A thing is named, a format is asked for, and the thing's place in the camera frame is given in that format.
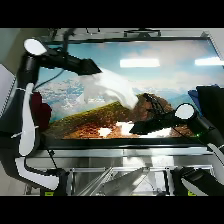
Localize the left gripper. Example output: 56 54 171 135
67 55 103 77

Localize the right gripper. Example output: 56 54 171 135
128 112 178 136

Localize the white garment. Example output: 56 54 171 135
77 68 140 110

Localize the blue garment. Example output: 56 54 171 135
187 87 202 108

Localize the dark red garment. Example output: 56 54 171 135
31 91 53 133

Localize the black garment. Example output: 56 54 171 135
196 84 224 127

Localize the black cable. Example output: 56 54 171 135
34 68 67 91

